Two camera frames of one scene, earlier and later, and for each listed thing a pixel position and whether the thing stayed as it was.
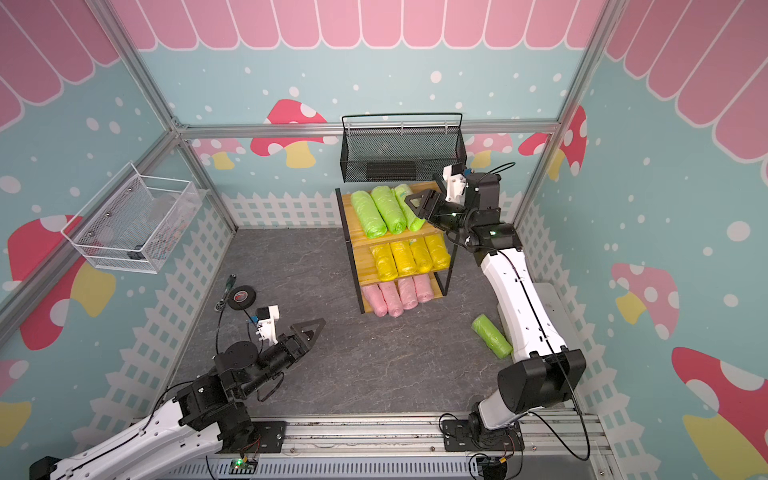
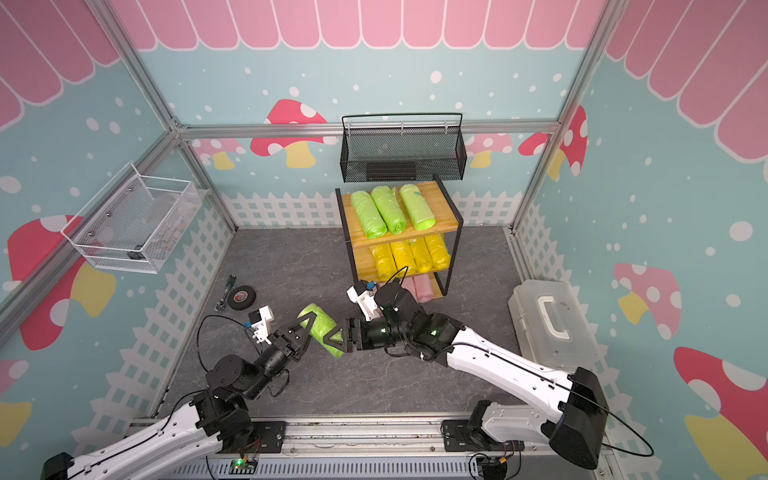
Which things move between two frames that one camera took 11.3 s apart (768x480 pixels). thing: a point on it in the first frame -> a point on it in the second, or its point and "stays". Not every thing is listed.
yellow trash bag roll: (437, 250) stays
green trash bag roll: (389, 209) stays
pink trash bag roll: (423, 287) stays
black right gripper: (434, 208) -> (349, 333)
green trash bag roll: (488, 332) -> (321, 326)
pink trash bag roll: (408, 293) stays
